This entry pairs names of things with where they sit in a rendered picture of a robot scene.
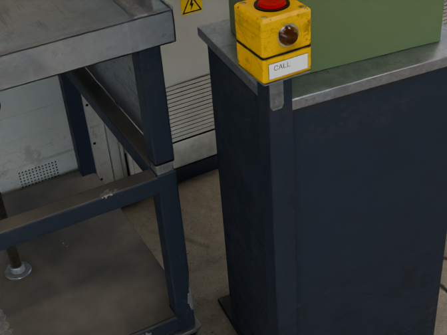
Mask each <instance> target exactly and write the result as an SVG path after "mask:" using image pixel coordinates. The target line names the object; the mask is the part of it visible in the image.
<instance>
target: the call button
mask: <svg viewBox="0 0 447 335"><path fill-rule="evenodd" d="M257 5H258V6H259V7H261V8H263V9H278V8H281V7H283V6H285V5H286V0H259V1H258V2H257Z"/></svg>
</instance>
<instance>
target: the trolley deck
mask: <svg viewBox="0 0 447 335"><path fill-rule="evenodd" d="M152 1H153V7H154V9H155V10H157V13H155V14H152V15H148V16H145V17H140V18H137V19H133V18H132V17H131V16H130V15H128V14H127V13H126V12H125V11H124V10H122V9H121V8H120V7H119V6H118V5H117V4H116V3H115V2H114V1H113V0H0V92H1V91H4V90H8V89H10V88H14V87H18V86H22V85H24V84H28V83H32V82H36V81H38V80H42V79H46V78H50V77H52V76H56V75H60V74H64V73H66V72H70V71H74V70H78V69H80V68H84V67H88V66H92V65H94V64H98V63H102V62H106V61H108V60H112V59H116V58H120V57H122V56H126V55H131V54H134V53H138V52H140V51H145V50H148V49H152V48H154V47H159V46H162V45H166V44H168V43H173V42H176V32H175V25H174V14H173V8H172V6H171V5H170V4H168V3H167V2H166V1H165V0H152Z"/></svg>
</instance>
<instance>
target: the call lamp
mask: <svg viewBox="0 0 447 335"><path fill-rule="evenodd" d="M298 36H299V29H298V27H297V26H296V25H295V24H293V23H287V24H285V25H284V26H282V27H281V28H280V29H279V31H278V34H277V42H278V43H279V44H280V45H281V46H282V47H290V46H291V45H292V44H294V43H295V42H296V41H297V39H298Z"/></svg>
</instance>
